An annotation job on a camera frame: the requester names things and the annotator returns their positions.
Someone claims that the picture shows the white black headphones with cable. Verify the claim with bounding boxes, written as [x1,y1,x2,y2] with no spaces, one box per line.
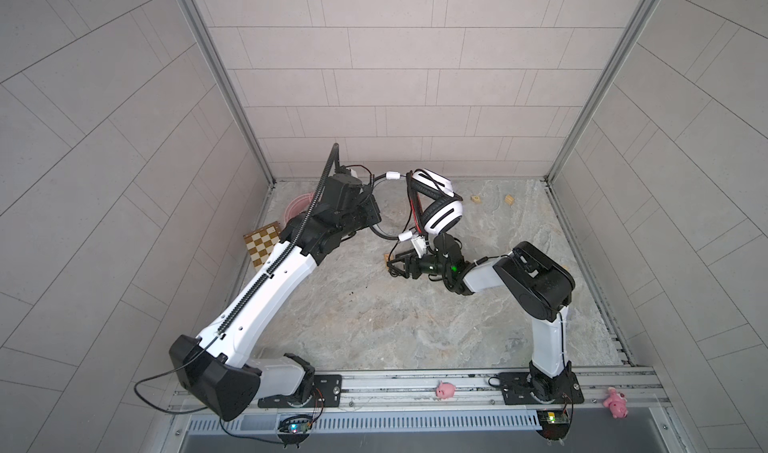
[371,168,463,253]

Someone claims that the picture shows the pink headphones with cable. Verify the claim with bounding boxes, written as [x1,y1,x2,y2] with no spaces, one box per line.
[283,193,314,225]

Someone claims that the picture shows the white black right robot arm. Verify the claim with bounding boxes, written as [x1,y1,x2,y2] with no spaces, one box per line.
[387,234,584,406]

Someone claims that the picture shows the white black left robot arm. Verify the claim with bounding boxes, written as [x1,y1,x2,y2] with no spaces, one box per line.
[169,145,381,421]

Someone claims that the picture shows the wooden folding chess board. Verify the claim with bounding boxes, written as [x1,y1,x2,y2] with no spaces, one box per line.
[243,221,281,269]

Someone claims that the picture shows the pink pig toy centre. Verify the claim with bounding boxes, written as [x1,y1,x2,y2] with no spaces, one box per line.
[435,381,456,400]

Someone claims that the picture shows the pink pig toy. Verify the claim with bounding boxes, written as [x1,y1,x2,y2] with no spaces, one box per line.
[435,381,456,400]
[602,387,629,419]

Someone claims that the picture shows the left circuit board with led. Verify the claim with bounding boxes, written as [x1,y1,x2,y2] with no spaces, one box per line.
[277,414,314,444]

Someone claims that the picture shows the circuit board with led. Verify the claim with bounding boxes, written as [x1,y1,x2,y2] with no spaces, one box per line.
[277,414,314,444]
[536,410,571,441]

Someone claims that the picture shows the right circuit board with led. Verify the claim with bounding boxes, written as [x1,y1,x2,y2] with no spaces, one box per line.
[536,410,571,441]

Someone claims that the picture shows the pink pig toy right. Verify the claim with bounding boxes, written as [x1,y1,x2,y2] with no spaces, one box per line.
[602,387,629,419]

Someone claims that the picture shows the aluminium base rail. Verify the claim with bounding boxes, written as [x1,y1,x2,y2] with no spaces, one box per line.
[161,365,685,453]

